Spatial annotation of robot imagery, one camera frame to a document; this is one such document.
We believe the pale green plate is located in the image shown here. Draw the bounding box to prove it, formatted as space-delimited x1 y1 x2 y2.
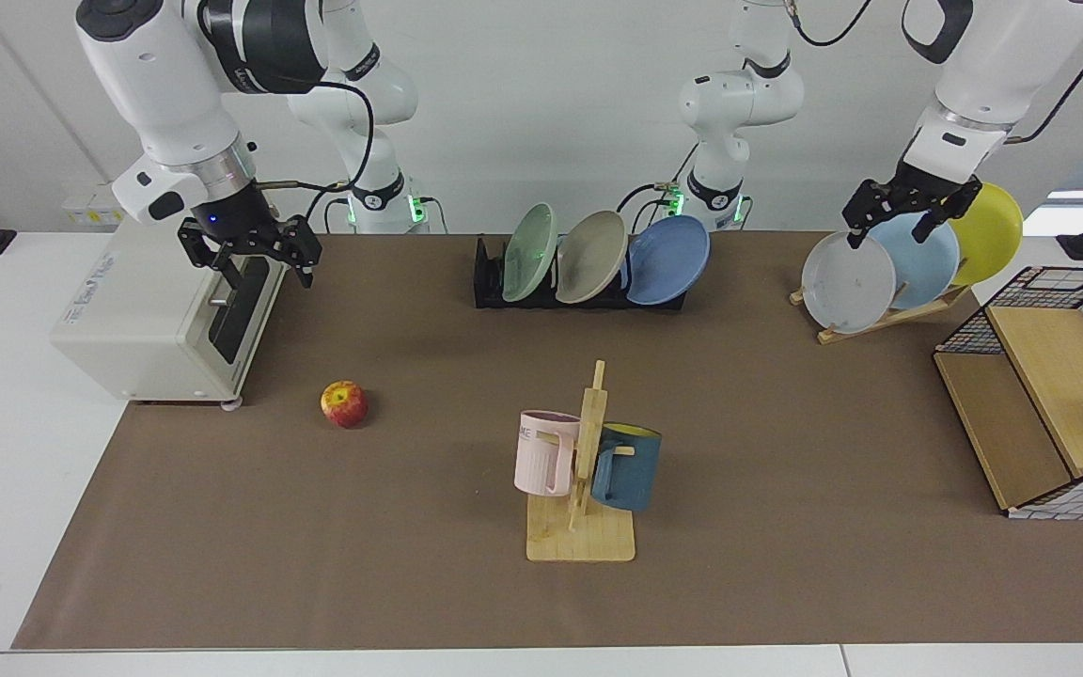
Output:
501 203 559 304

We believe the yellow plate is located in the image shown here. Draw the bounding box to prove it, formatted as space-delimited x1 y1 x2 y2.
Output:
946 181 1024 288

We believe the grey white plate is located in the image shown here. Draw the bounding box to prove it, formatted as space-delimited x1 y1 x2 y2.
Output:
801 231 897 335

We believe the beige plate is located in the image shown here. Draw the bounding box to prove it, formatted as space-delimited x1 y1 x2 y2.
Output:
555 210 629 306

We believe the wooden plate rack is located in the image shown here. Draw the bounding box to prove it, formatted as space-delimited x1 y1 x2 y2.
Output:
789 282 971 346

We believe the pale toaster oven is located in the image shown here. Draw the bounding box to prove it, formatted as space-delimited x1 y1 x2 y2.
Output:
50 221 289 411

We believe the black dish rack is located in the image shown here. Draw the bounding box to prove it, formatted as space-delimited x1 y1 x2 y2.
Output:
473 235 689 313

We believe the wire basket with wooden floor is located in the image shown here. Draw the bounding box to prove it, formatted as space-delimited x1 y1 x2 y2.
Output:
933 266 1083 521

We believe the red yellow apple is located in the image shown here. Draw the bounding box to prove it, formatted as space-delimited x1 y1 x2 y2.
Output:
320 380 369 430

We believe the brown table cloth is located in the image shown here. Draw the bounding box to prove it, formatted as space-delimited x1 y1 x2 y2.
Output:
10 232 1083 652

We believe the dark blue cup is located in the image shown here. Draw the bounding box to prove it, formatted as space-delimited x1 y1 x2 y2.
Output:
589 421 663 513

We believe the light blue plate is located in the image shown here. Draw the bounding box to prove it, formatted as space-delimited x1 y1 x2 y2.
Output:
866 212 961 311

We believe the white wall socket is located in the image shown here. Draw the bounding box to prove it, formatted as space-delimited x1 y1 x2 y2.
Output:
62 193 126 228

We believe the pink cup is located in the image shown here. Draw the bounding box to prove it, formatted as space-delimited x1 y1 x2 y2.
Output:
513 410 582 497

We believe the wooden cup stand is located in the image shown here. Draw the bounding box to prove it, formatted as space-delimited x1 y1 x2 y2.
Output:
526 360 637 563

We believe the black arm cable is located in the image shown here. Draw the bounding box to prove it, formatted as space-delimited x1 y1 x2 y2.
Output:
1002 0 1083 147
255 80 379 223

